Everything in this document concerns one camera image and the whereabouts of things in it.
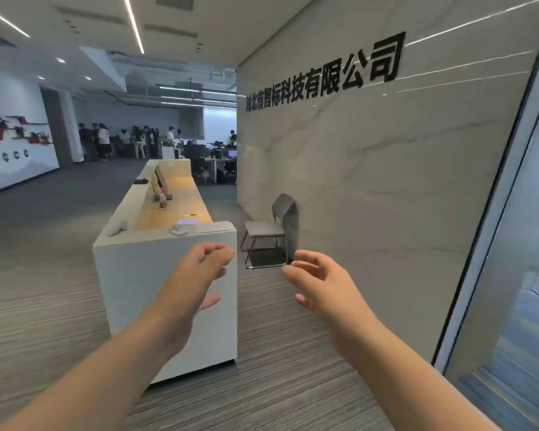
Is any person's right hand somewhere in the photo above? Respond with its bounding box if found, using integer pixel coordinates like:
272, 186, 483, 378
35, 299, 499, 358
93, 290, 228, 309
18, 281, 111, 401
281, 250, 379, 356

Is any bright white screen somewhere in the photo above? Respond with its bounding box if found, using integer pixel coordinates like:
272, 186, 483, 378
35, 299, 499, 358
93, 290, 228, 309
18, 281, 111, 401
202, 107, 237, 142

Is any person's left forearm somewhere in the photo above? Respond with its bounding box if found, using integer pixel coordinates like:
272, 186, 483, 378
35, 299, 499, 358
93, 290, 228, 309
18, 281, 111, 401
0, 306, 186, 431

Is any red and black wall display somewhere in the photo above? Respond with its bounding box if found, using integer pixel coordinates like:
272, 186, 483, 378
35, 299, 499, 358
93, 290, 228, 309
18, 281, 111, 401
0, 114, 54, 151

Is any black office chair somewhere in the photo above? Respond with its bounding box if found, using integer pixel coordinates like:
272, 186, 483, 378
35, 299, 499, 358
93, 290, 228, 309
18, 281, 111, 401
183, 143, 207, 177

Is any grey chair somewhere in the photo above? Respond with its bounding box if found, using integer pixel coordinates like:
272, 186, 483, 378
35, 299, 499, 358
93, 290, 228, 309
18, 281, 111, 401
240, 193, 300, 270

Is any black wall lettering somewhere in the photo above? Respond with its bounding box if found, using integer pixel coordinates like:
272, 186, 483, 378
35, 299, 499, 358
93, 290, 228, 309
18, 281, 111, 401
245, 32, 407, 113

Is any white reception desk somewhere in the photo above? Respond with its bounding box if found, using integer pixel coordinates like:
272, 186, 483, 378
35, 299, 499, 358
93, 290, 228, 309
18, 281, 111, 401
93, 159, 239, 385

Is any person's left hand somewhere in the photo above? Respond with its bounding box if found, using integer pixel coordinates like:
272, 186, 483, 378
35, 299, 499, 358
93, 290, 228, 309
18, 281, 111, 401
150, 242, 236, 356

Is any glass door panel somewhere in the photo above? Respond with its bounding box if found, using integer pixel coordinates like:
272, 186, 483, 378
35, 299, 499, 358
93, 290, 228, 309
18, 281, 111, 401
445, 63, 539, 431

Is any grey door frame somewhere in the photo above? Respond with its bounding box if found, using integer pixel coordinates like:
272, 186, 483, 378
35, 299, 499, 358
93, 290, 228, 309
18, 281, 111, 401
432, 0, 539, 375

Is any silver desk monitor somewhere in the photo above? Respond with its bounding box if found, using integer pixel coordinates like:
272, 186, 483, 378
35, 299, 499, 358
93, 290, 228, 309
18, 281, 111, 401
151, 165, 175, 203

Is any long ceiling light strip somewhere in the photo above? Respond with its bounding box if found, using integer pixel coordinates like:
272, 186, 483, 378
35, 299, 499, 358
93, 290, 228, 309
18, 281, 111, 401
0, 2, 31, 39
122, 0, 146, 55

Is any white office desk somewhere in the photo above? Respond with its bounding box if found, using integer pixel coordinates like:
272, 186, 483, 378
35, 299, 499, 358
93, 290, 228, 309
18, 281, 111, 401
204, 157, 237, 184

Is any person's right forearm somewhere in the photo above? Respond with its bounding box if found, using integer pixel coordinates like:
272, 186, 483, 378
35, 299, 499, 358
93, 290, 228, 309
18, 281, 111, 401
331, 317, 505, 431

